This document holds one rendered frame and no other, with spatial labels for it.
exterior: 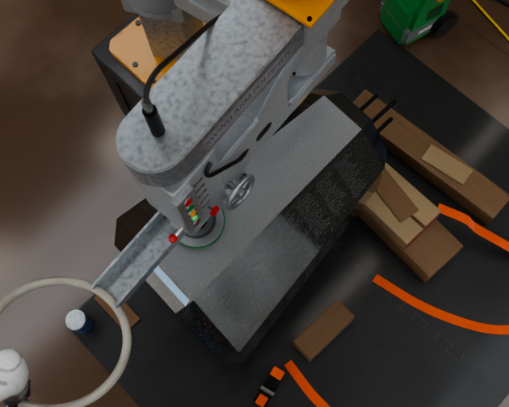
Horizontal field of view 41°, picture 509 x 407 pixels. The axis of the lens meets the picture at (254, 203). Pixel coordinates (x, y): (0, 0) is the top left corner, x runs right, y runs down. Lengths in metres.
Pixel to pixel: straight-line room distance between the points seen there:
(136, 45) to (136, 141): 1.31
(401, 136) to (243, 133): 1.57
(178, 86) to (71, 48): 2.30
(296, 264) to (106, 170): 1.41
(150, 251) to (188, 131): 0.68
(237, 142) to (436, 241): 1.52
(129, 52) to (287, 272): 1.23
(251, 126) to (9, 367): 1.04
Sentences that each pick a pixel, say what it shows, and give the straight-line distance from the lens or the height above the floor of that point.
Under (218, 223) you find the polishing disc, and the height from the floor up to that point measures 0.88.
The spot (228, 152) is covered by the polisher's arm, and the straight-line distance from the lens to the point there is 2.21.
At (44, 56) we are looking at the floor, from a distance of 4.27.
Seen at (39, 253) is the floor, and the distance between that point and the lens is 3.77.
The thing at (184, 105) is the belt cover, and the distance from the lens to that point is 1.95.
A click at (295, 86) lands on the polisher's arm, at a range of 2.47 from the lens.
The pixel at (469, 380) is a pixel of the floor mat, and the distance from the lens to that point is 3.50.
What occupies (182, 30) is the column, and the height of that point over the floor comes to 1.05.
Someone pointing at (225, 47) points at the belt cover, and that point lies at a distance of 2.03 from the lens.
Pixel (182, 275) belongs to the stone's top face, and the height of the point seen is 0.82.
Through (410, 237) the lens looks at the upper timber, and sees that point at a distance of 3.34.
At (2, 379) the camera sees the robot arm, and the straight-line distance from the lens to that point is 2.01.
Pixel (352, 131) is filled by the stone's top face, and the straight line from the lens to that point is 2.86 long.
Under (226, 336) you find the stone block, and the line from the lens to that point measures 2.78.
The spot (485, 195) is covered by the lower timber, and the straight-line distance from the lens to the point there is 3.62.
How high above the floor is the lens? 3.40
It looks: 70 degrees down
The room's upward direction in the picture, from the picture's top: 9 degrees counter-clockwise
